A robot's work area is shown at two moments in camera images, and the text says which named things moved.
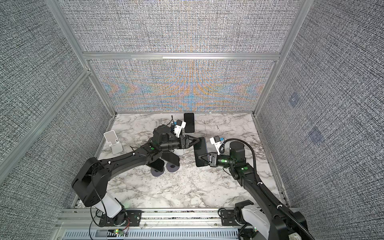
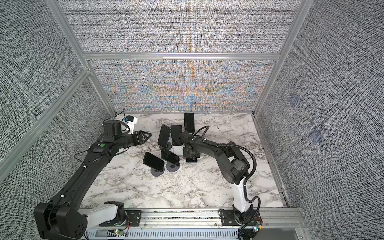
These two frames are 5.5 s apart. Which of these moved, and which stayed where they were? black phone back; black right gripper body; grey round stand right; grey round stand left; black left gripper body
Moved: black left gripper body; black right gripper body
Stayed: grey round stand right; black phone back; grey round stand left
